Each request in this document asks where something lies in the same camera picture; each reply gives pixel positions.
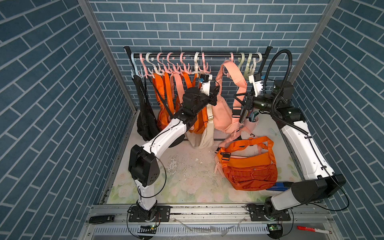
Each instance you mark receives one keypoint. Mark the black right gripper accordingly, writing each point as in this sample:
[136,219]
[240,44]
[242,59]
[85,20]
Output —
[249,101]

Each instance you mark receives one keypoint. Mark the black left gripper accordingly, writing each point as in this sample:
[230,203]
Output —
[211,97]

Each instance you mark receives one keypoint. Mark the beige bag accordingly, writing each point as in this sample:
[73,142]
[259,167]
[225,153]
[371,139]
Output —
[206,139]

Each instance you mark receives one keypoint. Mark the bright orange crescent bag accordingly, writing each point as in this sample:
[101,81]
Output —
[246,156]

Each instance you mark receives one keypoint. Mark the dark orange bag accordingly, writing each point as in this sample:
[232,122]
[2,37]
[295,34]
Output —
[250,174]

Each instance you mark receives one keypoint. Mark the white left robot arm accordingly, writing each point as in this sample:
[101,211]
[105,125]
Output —
[144,159]

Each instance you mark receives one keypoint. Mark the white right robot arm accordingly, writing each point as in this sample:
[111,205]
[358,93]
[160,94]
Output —
[319,179]

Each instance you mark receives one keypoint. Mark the green hook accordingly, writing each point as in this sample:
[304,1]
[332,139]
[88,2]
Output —
[247,69]
[241,60]

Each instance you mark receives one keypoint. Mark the pink hook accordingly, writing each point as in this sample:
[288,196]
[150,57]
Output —
[231,59]

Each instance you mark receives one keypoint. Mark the white hook right end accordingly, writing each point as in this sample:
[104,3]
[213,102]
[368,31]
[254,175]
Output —
[256,60]

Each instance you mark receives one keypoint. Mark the orange bag left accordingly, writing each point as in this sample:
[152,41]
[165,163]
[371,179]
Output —
[164,91]

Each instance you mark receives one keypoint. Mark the black bag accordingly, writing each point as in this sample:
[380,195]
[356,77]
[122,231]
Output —
[147,123]

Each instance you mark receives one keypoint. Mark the light blue hook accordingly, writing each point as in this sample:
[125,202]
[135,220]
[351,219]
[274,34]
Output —
[132,58]

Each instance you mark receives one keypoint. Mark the pink metal pen bucket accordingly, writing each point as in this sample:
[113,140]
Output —
[251,121]

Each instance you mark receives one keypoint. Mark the black clothes rack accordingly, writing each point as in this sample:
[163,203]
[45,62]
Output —
[189,77]

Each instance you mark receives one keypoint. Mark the blue card device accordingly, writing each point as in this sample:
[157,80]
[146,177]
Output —
[280,186]

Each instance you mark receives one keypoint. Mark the red white marker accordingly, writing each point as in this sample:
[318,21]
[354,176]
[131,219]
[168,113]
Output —
[315,230]

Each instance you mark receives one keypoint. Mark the black remote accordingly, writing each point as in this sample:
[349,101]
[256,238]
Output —
[102,219]

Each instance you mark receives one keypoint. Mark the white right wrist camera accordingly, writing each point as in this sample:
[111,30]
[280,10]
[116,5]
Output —
[257,81]

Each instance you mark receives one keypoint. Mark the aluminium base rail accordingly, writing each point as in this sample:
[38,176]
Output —
[209,222]

